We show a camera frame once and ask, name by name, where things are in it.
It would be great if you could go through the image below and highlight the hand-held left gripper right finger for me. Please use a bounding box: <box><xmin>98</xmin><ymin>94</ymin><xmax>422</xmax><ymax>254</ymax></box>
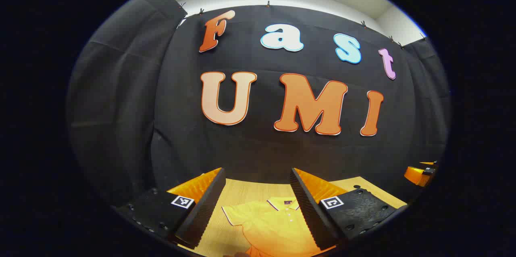
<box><xmin>290</xmin><ymin>167</ymin><xmax>408</xmax><ymax>251</ymax></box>

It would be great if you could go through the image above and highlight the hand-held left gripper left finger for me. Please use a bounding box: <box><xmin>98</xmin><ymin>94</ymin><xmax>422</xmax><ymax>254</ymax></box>
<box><xmin>114</xmin><ymin>167</ymin><xmax>227</xmax><ymax>249</ymax></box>

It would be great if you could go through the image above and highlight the orange T-shirt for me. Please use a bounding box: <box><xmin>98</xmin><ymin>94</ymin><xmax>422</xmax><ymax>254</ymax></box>
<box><xmin>221</xmin><ymin>196</ymin><xmax>337</xmax><ymax>257</ymax></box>

